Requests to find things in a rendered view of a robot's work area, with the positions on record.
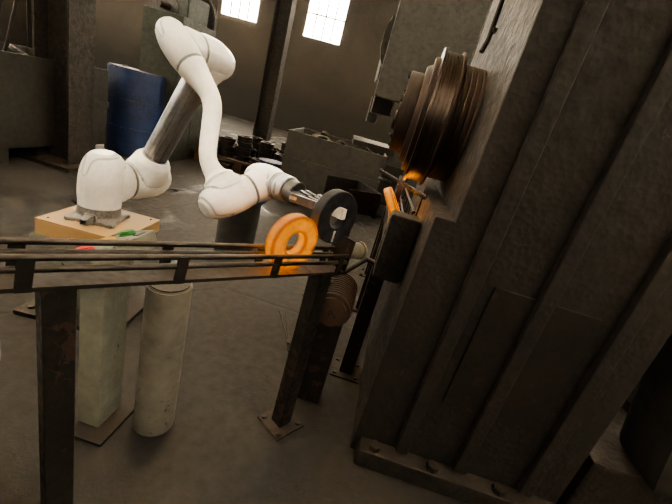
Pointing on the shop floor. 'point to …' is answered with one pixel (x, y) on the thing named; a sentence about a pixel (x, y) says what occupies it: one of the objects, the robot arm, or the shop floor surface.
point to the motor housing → (328, 335)
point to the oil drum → (132, 108)
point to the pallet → (243, 151)
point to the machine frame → (532, 262)
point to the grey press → (417, 60)
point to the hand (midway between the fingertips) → (335, 210)
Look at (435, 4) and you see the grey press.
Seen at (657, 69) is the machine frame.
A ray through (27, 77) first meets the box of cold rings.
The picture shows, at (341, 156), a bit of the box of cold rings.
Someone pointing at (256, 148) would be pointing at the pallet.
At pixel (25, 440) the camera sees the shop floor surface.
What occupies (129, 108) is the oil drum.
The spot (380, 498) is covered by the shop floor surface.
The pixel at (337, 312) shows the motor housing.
